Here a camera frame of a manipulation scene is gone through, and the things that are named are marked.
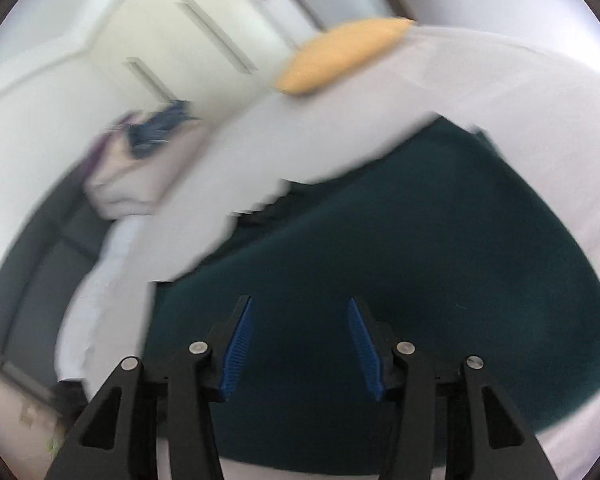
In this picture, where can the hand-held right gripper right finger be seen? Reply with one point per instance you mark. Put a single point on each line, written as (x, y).
(366, 350)

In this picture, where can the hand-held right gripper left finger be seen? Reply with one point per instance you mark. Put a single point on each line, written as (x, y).
(237, 350)

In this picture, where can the dark green sweater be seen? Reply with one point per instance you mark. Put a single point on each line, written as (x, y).
(430, 240)

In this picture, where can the folded beige duvet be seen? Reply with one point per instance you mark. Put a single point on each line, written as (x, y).
(130, 185)

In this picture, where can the dark grey padded headboard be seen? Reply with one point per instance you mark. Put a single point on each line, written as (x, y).
(35, 280)

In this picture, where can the bed with white sheet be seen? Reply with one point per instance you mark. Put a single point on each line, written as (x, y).
(330, 130)

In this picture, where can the crumpled blue cloth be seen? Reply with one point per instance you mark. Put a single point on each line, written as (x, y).
(157, 127)

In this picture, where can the purple pillow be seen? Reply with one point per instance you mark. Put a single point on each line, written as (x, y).
(97, 157)

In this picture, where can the yellow pillow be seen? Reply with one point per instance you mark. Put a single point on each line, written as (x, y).
(340, 55)

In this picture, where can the cream wardrobe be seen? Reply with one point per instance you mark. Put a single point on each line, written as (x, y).
(155, 25)

